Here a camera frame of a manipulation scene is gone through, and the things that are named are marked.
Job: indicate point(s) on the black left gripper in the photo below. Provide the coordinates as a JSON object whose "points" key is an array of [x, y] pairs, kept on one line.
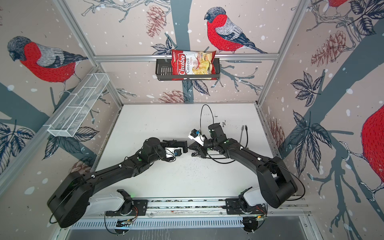
{"points": [[168, 159]]}

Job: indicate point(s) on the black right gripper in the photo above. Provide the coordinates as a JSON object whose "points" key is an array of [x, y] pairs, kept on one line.
{"points": [[198, 148]]}

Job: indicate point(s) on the black network switch box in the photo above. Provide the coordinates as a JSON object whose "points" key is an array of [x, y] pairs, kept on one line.
{"points": [[175, 144]]}

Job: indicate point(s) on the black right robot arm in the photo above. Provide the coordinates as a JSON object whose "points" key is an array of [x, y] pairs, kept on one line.
{"points": [[276, 182]]}

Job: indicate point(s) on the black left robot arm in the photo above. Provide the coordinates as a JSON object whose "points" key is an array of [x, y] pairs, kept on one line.
{"points": [[69, 202]]}

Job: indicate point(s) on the red cassava chips bag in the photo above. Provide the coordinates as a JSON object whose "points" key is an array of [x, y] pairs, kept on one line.
{"points": [[188, 63]]}

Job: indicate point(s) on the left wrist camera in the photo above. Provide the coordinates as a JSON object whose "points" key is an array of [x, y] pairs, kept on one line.
{"points": [[173, 152]]}

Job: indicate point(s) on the aluminium mounting rail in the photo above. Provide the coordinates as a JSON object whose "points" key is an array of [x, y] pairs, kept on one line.
{"points": [[188, 207]]}

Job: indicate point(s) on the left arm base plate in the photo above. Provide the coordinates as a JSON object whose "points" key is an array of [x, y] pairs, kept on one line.
{"points": [[133, 208]]}

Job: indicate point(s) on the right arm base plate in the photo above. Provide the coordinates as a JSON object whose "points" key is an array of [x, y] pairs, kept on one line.
{"points": [[237, 206]]}

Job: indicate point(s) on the black wall basket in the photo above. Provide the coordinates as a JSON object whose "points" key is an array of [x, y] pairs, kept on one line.
{"points": [[164, 72]]}

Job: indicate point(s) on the white wire mesh shelf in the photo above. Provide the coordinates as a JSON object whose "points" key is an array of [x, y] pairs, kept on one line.
{"points": [[72, 116]]}

